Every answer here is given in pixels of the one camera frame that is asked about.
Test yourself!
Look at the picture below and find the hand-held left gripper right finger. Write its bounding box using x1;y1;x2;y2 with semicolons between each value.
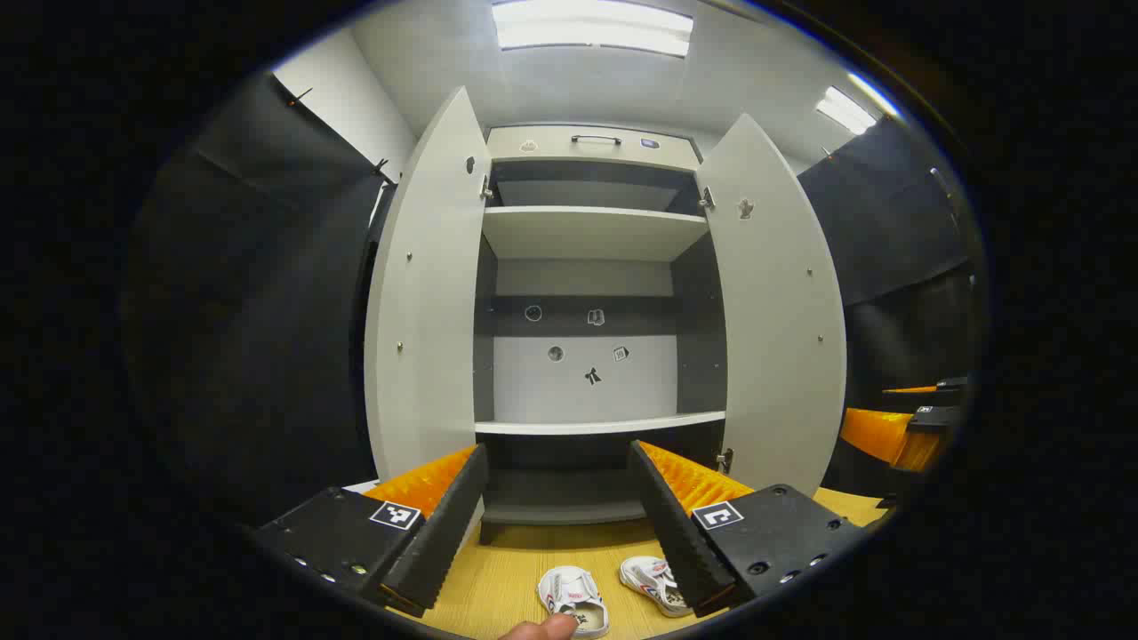
627;439;868;619

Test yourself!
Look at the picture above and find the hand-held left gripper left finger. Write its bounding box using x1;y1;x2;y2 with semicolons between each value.
253;443;490;619

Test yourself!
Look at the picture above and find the white canvas shoe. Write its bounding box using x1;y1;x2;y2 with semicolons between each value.
619;556;696;619
537;565;611;639

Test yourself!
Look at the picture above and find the white cabinet door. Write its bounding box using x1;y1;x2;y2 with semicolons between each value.
363;86;493;485
693;113;847;499

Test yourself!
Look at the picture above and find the white shoe cabinet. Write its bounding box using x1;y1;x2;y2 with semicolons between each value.
474;123;732;545

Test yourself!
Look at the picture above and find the white cabinet drawer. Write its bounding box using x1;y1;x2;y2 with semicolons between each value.
486;124;699;172

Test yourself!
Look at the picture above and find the black backdrop cloth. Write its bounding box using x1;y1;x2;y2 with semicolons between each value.
124;71;397;525
796;116;979;499

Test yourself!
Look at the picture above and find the metal hook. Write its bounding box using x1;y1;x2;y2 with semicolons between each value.
929;167;966;234

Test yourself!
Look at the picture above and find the ceiling light panel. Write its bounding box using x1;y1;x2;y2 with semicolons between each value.
815;84;881;136
492;0;694;59

